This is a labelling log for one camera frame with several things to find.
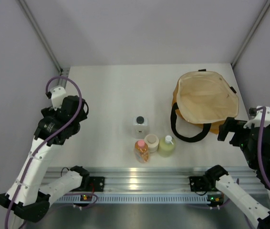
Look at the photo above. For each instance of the green lotion pump bottle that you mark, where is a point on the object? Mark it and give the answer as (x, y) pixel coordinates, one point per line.
(166, 146)

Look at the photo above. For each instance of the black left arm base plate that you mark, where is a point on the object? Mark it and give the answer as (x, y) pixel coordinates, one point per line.
(96, 184)

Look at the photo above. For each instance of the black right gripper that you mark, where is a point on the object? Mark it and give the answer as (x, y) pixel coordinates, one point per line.
(232, 125)

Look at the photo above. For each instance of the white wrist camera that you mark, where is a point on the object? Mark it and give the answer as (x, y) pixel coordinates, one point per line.
(57, 95)
(260, 115)

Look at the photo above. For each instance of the white cream bottle beige cap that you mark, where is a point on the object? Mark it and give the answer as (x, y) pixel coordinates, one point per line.
(152, 142)

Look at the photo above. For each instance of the orange canvas bag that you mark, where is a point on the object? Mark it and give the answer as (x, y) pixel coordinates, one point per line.
(205, 99)

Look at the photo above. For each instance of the white bottle black cap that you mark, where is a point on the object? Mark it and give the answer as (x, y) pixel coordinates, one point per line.
(140, 127)

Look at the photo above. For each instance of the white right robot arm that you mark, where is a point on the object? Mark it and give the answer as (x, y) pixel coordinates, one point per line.
(254, 143)

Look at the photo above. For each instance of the orange liquid bottle pink cap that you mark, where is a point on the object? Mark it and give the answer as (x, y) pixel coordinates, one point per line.
(141, 151)

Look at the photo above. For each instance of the slotted grey cable duct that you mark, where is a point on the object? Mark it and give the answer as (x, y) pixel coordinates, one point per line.
(136, 198)

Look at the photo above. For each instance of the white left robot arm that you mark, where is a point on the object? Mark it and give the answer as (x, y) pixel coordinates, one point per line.
(28, 198)

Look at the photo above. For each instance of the aluminium frame post right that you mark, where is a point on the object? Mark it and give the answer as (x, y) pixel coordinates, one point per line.
(253, 29)

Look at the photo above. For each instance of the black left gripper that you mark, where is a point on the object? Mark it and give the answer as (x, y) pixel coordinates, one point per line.
(49, 111)

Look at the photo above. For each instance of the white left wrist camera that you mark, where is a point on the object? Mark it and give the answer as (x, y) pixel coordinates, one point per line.
(57, 95)

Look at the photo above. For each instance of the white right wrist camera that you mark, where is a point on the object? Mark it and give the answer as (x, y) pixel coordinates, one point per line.
(260, 115)

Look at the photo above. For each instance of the aluminium front rail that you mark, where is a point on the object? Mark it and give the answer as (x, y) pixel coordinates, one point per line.
(167, 180)

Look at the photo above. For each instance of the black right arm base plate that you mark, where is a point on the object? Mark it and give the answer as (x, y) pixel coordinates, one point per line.
(201, 184)

